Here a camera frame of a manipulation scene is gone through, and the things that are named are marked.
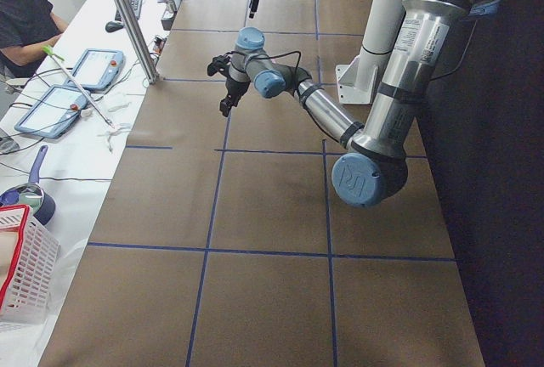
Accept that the upper blue teach pendant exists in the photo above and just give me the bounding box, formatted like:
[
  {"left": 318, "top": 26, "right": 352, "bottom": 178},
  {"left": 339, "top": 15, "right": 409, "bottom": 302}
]
[{"left": 70, "top": 48, "right": 125, "bottom": 92}]

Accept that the blue teach pendant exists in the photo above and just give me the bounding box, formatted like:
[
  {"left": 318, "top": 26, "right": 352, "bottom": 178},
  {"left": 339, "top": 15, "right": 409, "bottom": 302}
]
[
  {"left": 70, "top": 48, "right": 125, "bottom": 92},
  {"left": 14, "top": 85, "right": 88, "bottom": 139}
]

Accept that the black computer mouse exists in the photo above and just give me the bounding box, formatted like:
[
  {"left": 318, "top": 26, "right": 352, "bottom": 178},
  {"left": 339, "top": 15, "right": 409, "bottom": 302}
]
[{"left": 105, "top": 20, "right": 124, "bottom": 33}]

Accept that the lower blue teach pendant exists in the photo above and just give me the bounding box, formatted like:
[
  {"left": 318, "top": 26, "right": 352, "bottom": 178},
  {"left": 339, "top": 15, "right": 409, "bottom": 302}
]
[{"left": 14, "top": 85, "right": 88, "bottom": 139}]

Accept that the blue frying pan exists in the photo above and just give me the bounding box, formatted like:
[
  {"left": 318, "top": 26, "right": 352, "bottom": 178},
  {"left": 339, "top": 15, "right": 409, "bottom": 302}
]
[{"left": 1, "top": 145, "right": 56, "bottom": 225}]

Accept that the person in black shirt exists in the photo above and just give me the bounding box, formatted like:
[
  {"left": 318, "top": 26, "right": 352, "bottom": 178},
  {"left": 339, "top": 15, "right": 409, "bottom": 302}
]
[{"left": 1, "top": 0, "right": 68, "bottom": 78}]

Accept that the white red plastic basket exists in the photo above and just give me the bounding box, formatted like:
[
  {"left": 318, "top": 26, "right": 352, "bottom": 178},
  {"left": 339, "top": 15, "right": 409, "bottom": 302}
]
[{"left": 1, "top": 205, "right": 60, "bottom": 331}]

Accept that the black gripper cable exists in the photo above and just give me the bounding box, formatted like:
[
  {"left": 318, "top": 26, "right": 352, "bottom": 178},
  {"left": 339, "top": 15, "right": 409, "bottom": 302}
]
[{"left": 246, "top": 50, "right": 341, "bottom": 138}]

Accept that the aluminium frame post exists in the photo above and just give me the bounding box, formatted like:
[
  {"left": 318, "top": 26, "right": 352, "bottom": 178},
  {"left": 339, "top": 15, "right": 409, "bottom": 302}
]
[{"left": 114, "top": 0, "right": 159, "bottom": 85}]

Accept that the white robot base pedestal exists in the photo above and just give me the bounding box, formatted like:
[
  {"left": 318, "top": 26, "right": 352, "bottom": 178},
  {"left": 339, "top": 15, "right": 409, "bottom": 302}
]
[{"left": 336, "top": 0, "right": 405, "bottom": 104}]

